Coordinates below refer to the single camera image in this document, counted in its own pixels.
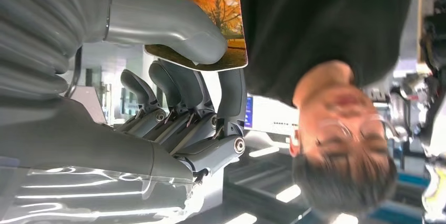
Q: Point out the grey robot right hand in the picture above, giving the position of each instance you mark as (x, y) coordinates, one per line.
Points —
(87, 145)

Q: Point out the seated person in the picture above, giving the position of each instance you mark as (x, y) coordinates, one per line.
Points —
(313, 34)

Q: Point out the eyeglasses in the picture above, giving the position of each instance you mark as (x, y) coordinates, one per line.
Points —
(348, 132)

